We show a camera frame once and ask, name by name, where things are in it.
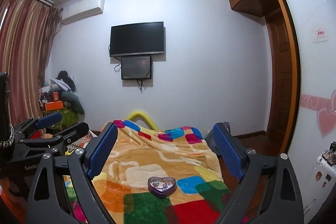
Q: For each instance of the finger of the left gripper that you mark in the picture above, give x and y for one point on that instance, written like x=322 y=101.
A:
x=52 y=137
x=39 y=122

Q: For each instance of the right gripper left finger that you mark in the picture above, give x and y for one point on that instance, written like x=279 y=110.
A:
x=48 y=200

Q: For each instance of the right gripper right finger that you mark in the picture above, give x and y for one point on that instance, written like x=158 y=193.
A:
x=282 y=201

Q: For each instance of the green box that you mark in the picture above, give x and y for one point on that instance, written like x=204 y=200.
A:
x=69 y=118

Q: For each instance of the orange box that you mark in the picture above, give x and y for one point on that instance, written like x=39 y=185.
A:
x=56 y=105

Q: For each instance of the white suitcase with stickers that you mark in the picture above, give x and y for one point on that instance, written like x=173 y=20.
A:
x=321 y=180

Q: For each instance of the dark clothes pile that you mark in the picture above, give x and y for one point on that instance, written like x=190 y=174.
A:
x=62 y=88

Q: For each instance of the yellow pillow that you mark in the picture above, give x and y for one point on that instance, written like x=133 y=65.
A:
x=139 y=114

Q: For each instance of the colourful plush blanket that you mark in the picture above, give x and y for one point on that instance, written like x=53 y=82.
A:
x=182 y=153

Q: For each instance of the striped red curtain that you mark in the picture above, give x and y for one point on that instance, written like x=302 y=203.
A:
x=28 y=28

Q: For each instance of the purple heart-shaped tin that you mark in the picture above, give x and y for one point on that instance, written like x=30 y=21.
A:
x=161 y=187

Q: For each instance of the white air conditioner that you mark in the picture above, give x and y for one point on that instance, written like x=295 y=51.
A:
x=81 y=10

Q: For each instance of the brown wooden door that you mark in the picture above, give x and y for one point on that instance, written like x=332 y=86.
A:
x=281 y=79

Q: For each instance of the white wardrobe sliding door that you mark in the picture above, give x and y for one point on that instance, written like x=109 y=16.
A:
x=314 y=24

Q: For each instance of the small wall monitor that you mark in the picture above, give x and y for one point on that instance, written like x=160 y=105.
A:
x=136 y=67

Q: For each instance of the black wall television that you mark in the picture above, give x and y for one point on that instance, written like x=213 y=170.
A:
x=146 y=38

